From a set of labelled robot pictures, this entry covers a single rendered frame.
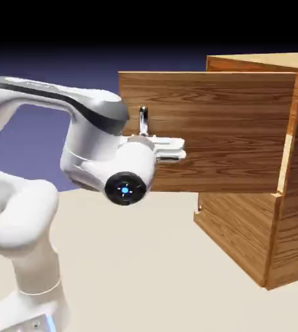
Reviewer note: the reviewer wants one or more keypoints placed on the wide wood cabinet door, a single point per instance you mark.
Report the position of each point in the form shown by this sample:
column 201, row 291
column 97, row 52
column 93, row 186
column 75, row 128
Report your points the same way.
column 229, row 116

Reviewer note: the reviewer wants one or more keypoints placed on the light wood cabinet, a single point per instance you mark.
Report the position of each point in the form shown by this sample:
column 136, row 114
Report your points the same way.
column 296, row 233

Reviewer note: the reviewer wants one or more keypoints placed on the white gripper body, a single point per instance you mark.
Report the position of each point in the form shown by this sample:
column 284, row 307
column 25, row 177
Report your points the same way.
column 169, row 146

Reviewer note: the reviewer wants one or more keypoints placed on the narrow wood cabinet door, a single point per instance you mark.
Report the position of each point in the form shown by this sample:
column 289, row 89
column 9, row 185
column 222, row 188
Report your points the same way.
column 239, row 233

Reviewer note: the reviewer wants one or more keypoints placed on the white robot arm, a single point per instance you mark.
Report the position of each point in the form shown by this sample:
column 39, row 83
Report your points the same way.
column 91, row 155

